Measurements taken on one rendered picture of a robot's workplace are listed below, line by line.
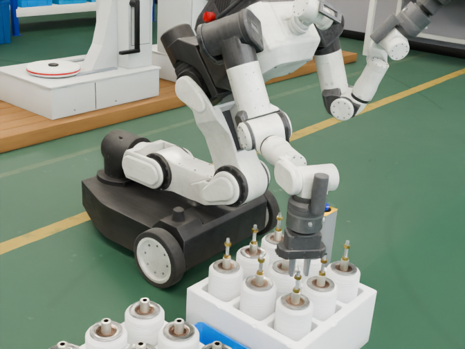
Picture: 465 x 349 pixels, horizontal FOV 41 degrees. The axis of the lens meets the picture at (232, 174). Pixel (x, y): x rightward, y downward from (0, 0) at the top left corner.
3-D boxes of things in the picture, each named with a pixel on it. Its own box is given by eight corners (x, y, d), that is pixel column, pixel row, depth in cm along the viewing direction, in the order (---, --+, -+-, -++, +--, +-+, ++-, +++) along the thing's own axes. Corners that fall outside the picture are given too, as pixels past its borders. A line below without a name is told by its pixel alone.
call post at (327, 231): (297, 292, 207) (306, 209, 195) (308, 284, 212) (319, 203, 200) (315, 301, 203) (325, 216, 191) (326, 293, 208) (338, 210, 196)
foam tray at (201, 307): (184, 340, 180) (186, 287, 173) (266, 289, 208) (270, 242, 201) (292, 409, 157) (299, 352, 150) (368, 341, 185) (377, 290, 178)
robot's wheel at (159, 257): (133, 275, 211) (132, 223, 204) (143, 269, 215) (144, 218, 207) (174, 298, 200) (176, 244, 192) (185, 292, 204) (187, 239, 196)
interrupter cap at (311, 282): (339, 284, 167) (339, 282, 167) (326, 296, 161) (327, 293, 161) (314, 274, 171) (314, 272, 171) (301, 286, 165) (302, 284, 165)
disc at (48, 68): (15, 70, 355) (14, 62, 354) (59, 63, 378) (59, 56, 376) (46, 80, 338) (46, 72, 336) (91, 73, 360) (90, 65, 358)
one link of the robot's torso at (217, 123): (219, 214, 206) (165, 86, 206) (251, 199, 219) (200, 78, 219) (250, 202, 195) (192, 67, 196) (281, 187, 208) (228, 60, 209)
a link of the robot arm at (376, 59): (409, 39, 188) (388, 75, 196) (397, 24, 194) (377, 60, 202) (391, 34, 185) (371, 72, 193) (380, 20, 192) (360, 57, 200)
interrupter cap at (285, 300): (286, 313, 153) (286, 310, 153) (275, 296, 160) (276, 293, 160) (314, 309, 156) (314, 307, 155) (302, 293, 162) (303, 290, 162)
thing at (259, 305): (239, 350, 167) (243, 293, 160) (235, 329, 175) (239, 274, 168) (274, 350, 168) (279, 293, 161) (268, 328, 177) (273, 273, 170)
